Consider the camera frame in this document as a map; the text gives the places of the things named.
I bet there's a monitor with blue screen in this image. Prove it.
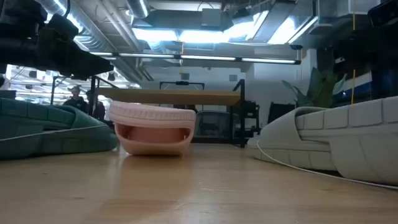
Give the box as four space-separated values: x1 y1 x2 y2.
335 71 374 100

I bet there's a black equipment cart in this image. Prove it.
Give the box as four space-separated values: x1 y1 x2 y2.
229 101 261 147

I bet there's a green rubber slipper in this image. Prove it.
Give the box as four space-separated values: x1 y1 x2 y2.
0 97 119 161

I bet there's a white string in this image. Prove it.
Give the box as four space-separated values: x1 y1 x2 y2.
0 124 110 142
255 140 398 190

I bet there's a silver ventilation duct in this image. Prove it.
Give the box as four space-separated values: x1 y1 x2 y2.
126 0 150 19

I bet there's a black box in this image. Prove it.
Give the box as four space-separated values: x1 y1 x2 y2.
267 101 296 124

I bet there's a grey blue office chair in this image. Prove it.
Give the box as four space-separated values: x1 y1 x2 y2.
194 110 233 140

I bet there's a person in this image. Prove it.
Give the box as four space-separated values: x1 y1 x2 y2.
63 85 90 114
85 90 107 123

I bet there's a wooden shelf with black frame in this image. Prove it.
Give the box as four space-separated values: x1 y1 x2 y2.
88 76 246 149

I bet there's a pink rubber slipper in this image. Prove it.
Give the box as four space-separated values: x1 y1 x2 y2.
108 100 197 156

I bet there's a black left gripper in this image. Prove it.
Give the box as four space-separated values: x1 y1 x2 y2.
0 14 114 80

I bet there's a long ceiling light bar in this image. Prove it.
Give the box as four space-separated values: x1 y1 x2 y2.
90 51 302 65

